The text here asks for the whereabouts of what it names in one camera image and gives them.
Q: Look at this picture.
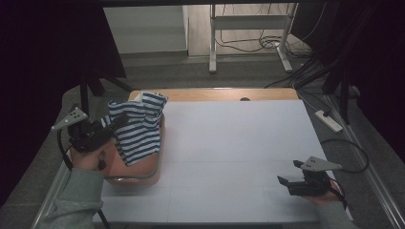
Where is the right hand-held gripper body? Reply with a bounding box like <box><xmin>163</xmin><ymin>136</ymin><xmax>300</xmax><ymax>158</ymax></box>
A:
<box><xmin>286</xmin><ymin>156</ymin><xmax>344</xmax><ymax>197</ymax></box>

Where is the blue white striped shirt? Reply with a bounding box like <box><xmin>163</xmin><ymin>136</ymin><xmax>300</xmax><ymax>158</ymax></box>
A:
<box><xmin>100</xmin><ymin>92</ymin><xmax>169</xmax><ymax>167</ymax></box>

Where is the orange plastic basin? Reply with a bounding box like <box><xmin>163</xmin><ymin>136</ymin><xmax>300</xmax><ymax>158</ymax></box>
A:
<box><xmin>103</xmin><ymin>113</ymin><xmax>166</xmax><ymax>187</ymax></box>

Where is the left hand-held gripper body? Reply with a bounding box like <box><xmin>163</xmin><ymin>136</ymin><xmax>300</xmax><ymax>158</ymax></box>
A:
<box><xmin>52</xmin><ymin>107</ymin><xmax>117</xmax><ymax>155</ymax></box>

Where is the white table mat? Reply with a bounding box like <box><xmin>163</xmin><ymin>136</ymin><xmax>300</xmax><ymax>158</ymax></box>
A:
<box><xmin>92</xmin><ymin>99</ymin><xmax>354</xmax><ymax>223</ymax></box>

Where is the white power strip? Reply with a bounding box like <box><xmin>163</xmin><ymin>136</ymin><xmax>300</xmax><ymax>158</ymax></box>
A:
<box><xmin>314</xmin><ymin>109</ymin><xmax>344</xmax><ymax>134</ymax></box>

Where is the black looped floor cable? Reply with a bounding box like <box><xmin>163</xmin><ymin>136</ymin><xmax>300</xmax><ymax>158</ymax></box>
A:
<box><xmin>319</xmin><ymin>138</ymin><xmax>371</xmax><ymax>175</ymax></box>

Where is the metal floor rail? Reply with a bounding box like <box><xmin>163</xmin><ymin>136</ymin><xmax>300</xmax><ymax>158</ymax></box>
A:
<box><xmin>324</xmin><ymin>94</ymin><xmax>405</xmax><ymax>229</ymax></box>

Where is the tangle of black floor cables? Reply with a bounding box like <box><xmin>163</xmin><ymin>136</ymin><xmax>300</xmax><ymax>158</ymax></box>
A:
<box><xmin>214</xmin><ymin>30</ymin><xmax>314</xmax><ymax>55</ymax></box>

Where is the black tripod stand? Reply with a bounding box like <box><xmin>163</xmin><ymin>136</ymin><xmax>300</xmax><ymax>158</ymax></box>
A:
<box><xmin>78</xmin><ymin>73</ymin><xmax>137</xmax><ymax>125</ymax></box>
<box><xmin>263</xmin><ymin>55</ymin><xmax>352</xmax><ymax>126</ymax></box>

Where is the white metal desk frame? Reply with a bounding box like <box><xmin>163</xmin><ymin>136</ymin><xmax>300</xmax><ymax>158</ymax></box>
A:
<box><xmin>207</xmin><ymin>3</ymin><xmax>299</xmax><ymax>74</ymax></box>

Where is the black curtain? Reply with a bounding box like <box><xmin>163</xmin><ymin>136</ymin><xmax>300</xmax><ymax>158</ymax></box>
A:
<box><xmin>0</xmin><ymin>0</ymin><xmax>127</xmax><ymax>206</ymax></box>
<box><xmin>290</xmin><ymin>0</ymin><xmax>405</xmax><ymax>156</ymax></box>

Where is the person's left hand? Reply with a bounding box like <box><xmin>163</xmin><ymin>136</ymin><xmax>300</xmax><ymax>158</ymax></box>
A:
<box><xmin>70</xmin><ymin>146</ymin><xmax>110</xmax><ymax>172</ymax></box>

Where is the person's right hand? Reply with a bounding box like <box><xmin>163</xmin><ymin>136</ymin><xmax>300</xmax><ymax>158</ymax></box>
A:
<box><xmin>303</xmin><ymin>181</ymin><xmax>346</xmax><ymax>205</ymax></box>

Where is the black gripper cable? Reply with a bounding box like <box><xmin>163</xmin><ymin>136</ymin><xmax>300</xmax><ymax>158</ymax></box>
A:
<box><xmin>329</xmin><ymin>177</ymin><xmax>352</xmax><ymax>212</ymax></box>
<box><xmin>56</xmin><ymin>128</ymin><xmax>74</xmax><ymax>173</ymax></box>

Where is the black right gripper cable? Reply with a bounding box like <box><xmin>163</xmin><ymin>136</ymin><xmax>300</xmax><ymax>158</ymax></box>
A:
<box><xmin>329</xmin><ymin>177</ymin><xmax>352</xmax><ymax>212</ymax></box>

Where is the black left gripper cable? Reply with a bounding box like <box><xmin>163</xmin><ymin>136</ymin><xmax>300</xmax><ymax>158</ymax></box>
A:
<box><xmin>56</xmin><ymin>128</ymin><xmax>74</xmax><ymax>173</ymax></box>

